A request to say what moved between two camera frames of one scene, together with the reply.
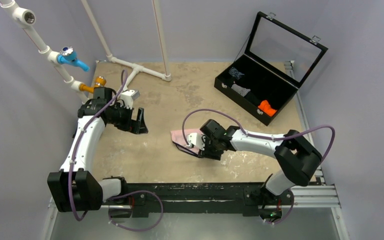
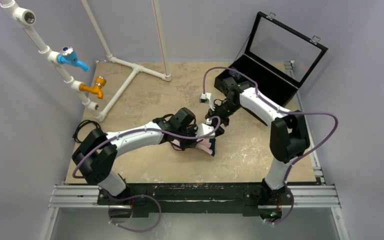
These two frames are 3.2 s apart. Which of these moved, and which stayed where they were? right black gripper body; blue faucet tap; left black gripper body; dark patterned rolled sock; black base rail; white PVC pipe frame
Moved: left black gripper body; right black gripper body
Stayed: blue faucet tap; white PVC pipe frame; black base rail; dark patterned rolled sock
